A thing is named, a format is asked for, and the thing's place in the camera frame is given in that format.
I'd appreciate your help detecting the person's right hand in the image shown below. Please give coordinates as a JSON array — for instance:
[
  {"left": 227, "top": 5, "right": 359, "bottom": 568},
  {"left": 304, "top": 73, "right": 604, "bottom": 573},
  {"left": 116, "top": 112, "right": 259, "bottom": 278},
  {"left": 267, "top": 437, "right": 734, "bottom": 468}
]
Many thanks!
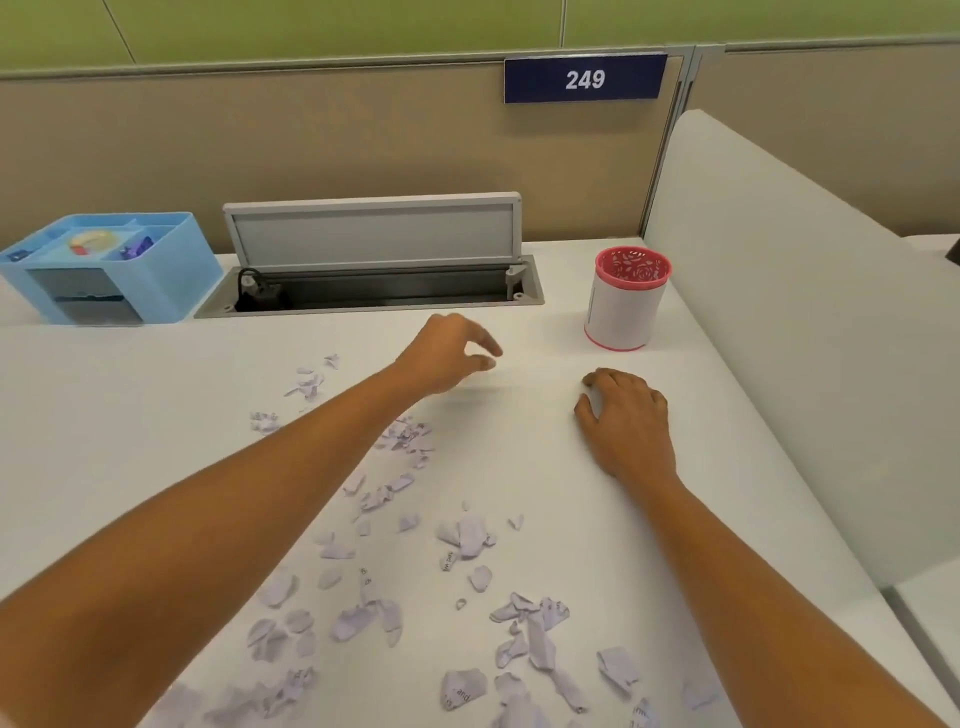
[{"left": 573, "top": 367, "right": 680, "bottom": 489}]

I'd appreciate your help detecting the person's left hand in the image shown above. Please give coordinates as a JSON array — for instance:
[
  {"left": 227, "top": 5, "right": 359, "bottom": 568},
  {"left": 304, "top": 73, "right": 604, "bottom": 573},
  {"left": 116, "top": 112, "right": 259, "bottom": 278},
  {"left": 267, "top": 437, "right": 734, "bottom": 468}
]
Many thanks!
[{"left": 393, "top": 312, "right": 504, "bottom": 397}]

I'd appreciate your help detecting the pink and white cup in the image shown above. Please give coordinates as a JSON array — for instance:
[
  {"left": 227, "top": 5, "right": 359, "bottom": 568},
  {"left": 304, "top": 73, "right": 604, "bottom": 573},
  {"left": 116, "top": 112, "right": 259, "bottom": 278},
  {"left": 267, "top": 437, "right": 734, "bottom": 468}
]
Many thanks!
[{"left": 583, "top": 245, "right": 673, "bottom": 352}]

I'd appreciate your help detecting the heap of paper scraps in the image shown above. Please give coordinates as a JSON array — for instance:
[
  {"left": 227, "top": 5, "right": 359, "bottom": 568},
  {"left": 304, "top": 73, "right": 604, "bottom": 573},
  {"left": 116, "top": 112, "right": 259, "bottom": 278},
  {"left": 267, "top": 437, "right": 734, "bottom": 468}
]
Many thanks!
[{"left": 142, "top": 352, "right": 721, "bottom": 728}]

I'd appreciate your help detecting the blue desk organizer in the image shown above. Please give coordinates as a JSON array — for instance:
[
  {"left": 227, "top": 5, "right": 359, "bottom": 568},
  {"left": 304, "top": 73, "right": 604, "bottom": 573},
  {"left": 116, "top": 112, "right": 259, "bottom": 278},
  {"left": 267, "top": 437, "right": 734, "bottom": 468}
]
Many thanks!
[{"left": 0, "top": 212, "right": 225, "bottom": 328}]

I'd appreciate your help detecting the clear tape roll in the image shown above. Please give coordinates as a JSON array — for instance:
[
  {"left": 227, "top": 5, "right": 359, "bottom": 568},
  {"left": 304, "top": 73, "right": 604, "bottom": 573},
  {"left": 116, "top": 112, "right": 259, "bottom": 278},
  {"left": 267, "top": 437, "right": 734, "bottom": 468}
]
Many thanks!
[{"left": 68, "top": 228, "right": 121, "bottom": 258}]

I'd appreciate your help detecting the person's right forearm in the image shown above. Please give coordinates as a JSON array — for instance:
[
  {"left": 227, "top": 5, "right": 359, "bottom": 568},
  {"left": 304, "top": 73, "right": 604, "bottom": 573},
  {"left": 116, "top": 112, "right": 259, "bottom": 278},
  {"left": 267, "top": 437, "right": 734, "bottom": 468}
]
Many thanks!
[{"left": 622, "top": 472, "right": 950, "bottom": 728}]

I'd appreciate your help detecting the person's left forearm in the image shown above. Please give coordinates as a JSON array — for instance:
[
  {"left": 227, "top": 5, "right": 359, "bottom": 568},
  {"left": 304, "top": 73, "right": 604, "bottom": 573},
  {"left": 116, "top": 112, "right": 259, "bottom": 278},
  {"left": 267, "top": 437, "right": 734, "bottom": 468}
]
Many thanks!
[{"left": 0, "top": 363, "right": 421, "bottom": 728}]

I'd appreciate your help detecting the white side divider panel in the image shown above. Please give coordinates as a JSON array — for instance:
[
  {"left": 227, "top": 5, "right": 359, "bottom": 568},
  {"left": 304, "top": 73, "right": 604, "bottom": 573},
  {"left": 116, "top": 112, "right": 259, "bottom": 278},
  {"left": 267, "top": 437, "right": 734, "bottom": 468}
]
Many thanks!
[{"left": 643, "top": 109, "right": 960, "bottom": 594}]

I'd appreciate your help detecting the blue number sign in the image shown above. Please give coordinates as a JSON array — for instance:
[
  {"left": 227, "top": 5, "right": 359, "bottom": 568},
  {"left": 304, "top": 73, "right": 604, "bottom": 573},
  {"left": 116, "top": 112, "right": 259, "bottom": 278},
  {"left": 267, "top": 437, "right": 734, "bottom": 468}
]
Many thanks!
[{"left": 503, "top": 52, "right": 669, "bottom": 105}]

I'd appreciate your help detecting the beige partition panel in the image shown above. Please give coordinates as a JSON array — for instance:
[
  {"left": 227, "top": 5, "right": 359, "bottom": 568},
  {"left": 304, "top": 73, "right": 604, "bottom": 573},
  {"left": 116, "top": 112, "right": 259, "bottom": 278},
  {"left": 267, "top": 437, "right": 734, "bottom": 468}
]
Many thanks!
[
  {"left": 689, "top": 41, "right": 960, "bottom": 238},
  {"left": 0, "top": 58, "right": 684, "bottom": 253}
]

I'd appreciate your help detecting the grey cable tray lid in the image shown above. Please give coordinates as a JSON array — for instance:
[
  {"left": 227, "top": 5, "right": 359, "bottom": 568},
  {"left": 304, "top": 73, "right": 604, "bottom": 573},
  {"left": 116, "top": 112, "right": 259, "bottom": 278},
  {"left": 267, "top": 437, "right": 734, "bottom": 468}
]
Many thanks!
[{"left": 193, "top": 191, "right": 547, "bottom": 319}]

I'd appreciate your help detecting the black cable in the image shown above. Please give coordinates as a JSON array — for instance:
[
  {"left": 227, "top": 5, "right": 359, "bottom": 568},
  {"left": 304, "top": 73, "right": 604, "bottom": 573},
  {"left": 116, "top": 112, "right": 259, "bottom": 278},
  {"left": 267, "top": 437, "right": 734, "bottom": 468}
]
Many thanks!
[{"left": 234, "top": 267, "right": 290, "bottom": 313}]

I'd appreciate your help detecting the grey partition post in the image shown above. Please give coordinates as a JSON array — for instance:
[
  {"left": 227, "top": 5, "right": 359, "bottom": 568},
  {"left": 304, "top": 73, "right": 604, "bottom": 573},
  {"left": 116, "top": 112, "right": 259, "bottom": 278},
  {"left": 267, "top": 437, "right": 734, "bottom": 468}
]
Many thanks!
[{"left": 637, "top": 44, "right": 725, "bottom": 241}]

